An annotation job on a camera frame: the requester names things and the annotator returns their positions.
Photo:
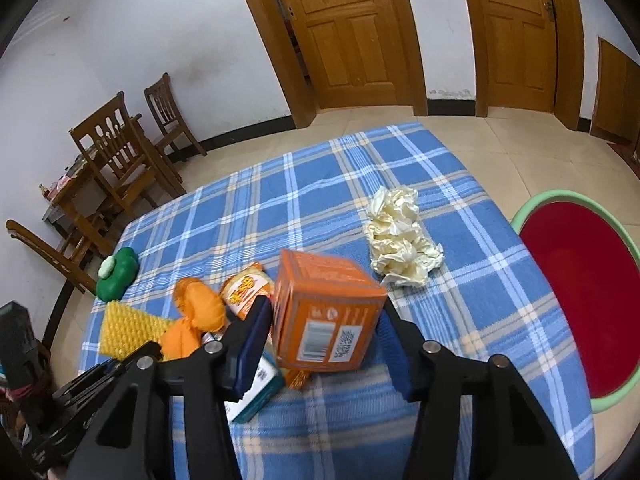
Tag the blue plaid tablecloth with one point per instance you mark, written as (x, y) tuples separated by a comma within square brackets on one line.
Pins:
[(487, 297)]

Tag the green flower-shaped container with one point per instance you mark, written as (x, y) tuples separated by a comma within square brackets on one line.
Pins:
[(116, 273)]

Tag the wooden dining table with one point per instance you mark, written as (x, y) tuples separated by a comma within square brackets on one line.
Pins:
[(99, 191)]

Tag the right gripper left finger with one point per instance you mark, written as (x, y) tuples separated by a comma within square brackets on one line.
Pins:
[(221, 371)]

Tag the right wooden door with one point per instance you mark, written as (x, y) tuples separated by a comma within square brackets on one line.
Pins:
[(521, 50)]

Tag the orange wrapper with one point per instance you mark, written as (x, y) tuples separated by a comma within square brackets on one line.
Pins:
[(201, 311)]

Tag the small wooden cabinet door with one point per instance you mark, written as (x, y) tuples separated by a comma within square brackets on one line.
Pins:
[(615, 115)]

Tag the orange snack bag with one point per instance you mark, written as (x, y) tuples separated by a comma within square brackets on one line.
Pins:
[(240, 291)]

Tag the white blue medicine box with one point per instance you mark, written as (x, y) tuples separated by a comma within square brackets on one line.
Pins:
[(268, 381)]

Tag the wooden chair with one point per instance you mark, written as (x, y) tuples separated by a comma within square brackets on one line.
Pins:
[(168, 118), (111, 129), (68, 259)]

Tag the orange cardboard box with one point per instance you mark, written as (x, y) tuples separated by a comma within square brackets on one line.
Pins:
[(325, 310)]

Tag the near wooden chair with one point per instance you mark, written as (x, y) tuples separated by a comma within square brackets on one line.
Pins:
[(111, 129)]

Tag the left wooden door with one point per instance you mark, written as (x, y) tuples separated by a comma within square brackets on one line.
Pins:
[(352, 50)]

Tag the front wooden chair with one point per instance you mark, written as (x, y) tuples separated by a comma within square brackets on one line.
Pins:
[(68, 259)]

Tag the yellow sponge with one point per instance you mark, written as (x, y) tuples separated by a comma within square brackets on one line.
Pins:
[(125, 329)]

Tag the far wooden chair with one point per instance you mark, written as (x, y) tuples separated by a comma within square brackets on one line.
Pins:
[(168, 118)]

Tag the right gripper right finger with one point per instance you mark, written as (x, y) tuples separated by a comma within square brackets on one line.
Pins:
[(512, 436)]

